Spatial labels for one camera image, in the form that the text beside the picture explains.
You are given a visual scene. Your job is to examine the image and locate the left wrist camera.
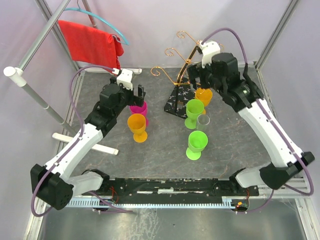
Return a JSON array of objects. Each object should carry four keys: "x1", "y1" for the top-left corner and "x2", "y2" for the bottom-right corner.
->
[{"x1": 116, "y1": 68, "x2": 134, "y2": 91}]

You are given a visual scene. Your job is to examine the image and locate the white cable duct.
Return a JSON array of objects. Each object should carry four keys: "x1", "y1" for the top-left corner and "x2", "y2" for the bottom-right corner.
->
[{"x1": 67, "y1": 195, "x2": 237, "y2": 208}]

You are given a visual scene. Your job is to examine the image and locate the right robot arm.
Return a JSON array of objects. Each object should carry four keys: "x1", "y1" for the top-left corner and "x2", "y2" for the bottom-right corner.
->
[{"x1": 187, "y1": 44, "x2": 315, "y2": 196}]

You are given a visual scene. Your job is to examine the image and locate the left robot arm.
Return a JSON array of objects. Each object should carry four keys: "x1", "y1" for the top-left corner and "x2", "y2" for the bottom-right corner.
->
[{"x1": 30, "y1": 77, "x2": 146, "y2": 210}]

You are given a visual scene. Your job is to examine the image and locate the magenta goblet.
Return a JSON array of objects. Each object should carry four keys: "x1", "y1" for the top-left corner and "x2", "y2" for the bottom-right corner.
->
[{"x1": 129, "y1": 101, "x2": 149, "y2": 127}]

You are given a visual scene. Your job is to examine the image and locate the purple cable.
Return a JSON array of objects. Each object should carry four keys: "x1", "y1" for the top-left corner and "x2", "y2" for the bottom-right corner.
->
[
  {"x1": 202, "y1": 27, "x2": 315, "y2": 215},
  {"x1": 31, "y1": 65, "x2": 137, "y2": 217}
]

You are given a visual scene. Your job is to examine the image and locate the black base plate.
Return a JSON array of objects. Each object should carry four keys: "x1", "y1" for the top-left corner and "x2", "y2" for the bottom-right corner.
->
[{"x1": 94, "y1": 178, "x2": 259, "y2": 202}]

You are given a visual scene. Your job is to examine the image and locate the green goblet front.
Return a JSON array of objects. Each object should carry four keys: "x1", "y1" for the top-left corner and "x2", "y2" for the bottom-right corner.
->
[{"x1": 186, "y1": 130, "x2": 209, "y2": 161}]

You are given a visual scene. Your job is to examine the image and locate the green goblet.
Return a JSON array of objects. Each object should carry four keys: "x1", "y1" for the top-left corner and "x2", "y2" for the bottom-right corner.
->
[
  {"x1": 184, "y1": 99, "x2": 205, "y2": 130},
  {"x1": 186, "y1": 130, "x2": 209, "y2": 161}
]

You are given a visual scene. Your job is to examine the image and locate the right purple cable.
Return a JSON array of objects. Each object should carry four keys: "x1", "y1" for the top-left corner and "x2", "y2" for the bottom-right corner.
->
[{"x1": 202, "y1": 27, "x2": 315, "y2": 215}]

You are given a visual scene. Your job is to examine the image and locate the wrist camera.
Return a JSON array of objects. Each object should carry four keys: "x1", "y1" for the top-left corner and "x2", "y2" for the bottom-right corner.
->
[
  {"x1": 199, "y1": 40, "x2": 221, "y2": 69},
  {"x1": 116, "y1": 68, "x2": 134, "y2": 91}
]

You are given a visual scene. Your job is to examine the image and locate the orange goblet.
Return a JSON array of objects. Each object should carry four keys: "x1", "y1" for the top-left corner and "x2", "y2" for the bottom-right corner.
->
[
  {"x1": 127, "y1": 113, "x2": 148, "y2": 143},
  {"x1": 195, "y1": 88, "x2": 213, "y2": 115}
]

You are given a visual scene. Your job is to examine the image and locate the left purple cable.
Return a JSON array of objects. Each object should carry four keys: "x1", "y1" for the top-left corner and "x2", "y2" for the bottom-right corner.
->
[{"x1": 31, "y1": 65, "x2": 137, "y2": 217}]

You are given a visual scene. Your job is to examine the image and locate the green goblet rear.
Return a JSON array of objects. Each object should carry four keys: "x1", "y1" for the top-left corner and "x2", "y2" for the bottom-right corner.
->
[{"x1": 184, "y1": 99, "x2": 205, "y2": 130}]

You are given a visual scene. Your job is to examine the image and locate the gold wine glass rack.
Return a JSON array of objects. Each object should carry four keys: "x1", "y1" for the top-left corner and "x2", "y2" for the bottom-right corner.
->
[{"x1": 150, "y1": 30, "x2": 199, "y2": 120}]

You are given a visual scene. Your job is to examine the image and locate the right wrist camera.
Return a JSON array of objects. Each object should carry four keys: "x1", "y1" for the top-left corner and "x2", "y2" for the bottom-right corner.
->
[{"x1": 199, "y1": 40, "x2": 221, "y2": 69}]

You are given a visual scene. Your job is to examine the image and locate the teal clothes hanger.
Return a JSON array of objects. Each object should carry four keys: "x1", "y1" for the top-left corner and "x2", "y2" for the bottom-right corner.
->
[{"x1": 63, "y1": 0, "x2": 130, "y2": 46}]

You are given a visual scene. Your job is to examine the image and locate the red cloth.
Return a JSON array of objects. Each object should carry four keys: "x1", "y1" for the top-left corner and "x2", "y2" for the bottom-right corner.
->
[{"x1": 58, "y1": 20, "x2": 124, "y2": 69}]

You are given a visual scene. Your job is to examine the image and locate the clear wine glass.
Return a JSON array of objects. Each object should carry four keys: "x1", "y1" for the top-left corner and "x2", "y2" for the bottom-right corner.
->
[{"x1": 196, "y1": 114, "x2": 211, "y2": 132}]

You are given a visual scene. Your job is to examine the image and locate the white clothes stand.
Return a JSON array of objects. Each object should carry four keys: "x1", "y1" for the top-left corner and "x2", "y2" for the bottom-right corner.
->
[{"x1": 3, "y1": 0, "x2": 143, "y2": 156}]

